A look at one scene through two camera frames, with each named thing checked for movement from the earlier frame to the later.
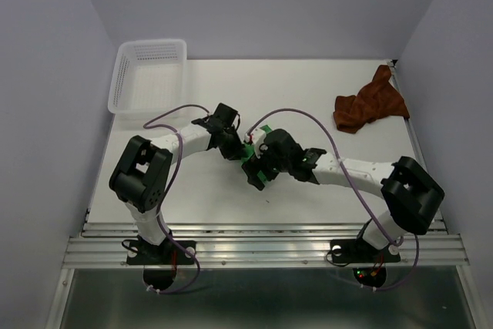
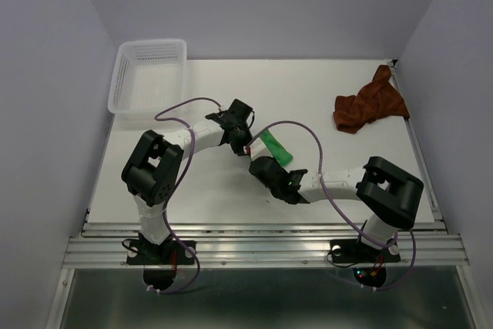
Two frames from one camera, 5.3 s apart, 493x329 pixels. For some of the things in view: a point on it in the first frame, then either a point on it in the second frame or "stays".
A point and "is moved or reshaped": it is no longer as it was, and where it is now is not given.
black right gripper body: x=267 y=158 → x=275 y=192
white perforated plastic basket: x=149 y=77 stays
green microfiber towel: x=249 y=151 is moved or reshaped
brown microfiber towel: x=380 y=98 stays
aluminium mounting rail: x=258 y=246 stays
